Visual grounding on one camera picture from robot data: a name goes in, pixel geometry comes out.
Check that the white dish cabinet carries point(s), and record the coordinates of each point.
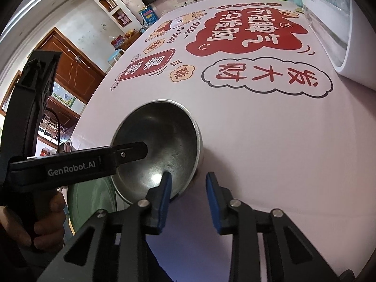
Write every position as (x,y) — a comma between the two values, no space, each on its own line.
(358,35)

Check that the brown wooden door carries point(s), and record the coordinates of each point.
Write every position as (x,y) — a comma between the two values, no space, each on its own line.
(70,64)

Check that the person's left hand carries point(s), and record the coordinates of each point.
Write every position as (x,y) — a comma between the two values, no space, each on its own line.
(50,232)

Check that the red snack box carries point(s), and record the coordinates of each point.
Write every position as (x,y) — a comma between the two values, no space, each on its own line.
(117,41)

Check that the green plate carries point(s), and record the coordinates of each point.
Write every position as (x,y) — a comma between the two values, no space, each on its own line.
(91,202)

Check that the blue printed box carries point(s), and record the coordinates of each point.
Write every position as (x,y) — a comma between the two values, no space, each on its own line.
(147,15)

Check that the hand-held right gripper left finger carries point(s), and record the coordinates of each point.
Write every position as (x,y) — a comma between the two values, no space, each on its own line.
(164,202)

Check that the white stool with blue seat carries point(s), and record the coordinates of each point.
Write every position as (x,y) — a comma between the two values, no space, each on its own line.
(115,55)

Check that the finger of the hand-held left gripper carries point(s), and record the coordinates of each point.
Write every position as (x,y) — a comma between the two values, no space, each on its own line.
(132,152)

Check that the small steel bowl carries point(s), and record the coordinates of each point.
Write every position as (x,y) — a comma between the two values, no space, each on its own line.
(170,141)

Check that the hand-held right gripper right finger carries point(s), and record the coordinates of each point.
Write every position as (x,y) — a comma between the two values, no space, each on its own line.
(213,202)

